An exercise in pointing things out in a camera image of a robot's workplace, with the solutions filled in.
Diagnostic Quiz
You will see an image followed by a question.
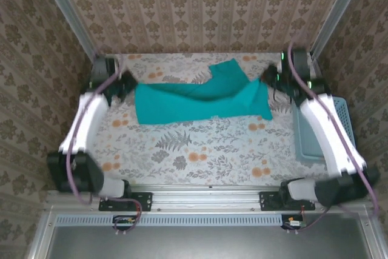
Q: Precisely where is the small left circuit board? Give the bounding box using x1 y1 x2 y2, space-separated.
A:
112 215 137 232

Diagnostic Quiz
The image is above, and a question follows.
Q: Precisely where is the small right circuit board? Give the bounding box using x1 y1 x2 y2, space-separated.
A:
280 215 306 231

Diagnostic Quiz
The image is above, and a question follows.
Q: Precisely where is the light blue plastic basket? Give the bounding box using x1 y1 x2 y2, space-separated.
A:
292 96 355 162

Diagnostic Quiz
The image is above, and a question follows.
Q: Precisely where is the small circuit board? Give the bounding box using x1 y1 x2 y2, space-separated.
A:
112 215 137 232
280 215 306 231

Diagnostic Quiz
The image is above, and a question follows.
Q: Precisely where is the aluminium left frame post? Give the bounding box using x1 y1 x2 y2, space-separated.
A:
35 0 101 59

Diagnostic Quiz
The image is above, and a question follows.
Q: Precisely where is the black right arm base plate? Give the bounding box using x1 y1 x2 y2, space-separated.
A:
259 191 316 213

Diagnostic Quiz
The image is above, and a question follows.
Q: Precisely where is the teal t-shirt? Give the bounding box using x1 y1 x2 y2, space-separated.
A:
135 58 273 126

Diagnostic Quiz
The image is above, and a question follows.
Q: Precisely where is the grey metal panel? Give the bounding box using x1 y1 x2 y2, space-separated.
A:
45 225 373 259

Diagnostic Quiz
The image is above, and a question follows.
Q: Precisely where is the slotted grey cable duct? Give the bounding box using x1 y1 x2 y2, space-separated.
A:
56 214 283 227

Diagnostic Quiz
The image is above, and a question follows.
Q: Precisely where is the aluminium frame post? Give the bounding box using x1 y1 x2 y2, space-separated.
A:
35 0 101 59
310 0 369 59

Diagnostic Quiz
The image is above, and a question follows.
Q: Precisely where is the aluminium mounting rail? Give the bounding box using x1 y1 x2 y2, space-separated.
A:
45 184 373 213

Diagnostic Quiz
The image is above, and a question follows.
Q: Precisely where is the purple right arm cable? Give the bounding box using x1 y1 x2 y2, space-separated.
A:
284 40 381 235

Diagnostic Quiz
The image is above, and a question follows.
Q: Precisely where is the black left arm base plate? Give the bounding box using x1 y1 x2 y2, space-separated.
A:
98 191 152 213

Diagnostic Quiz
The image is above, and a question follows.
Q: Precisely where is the aluminium right frame post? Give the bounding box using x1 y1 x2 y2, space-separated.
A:
310 0 369 59

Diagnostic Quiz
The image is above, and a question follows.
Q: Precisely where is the floral print tablecloth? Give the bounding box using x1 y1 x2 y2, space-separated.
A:
81 53 348 187

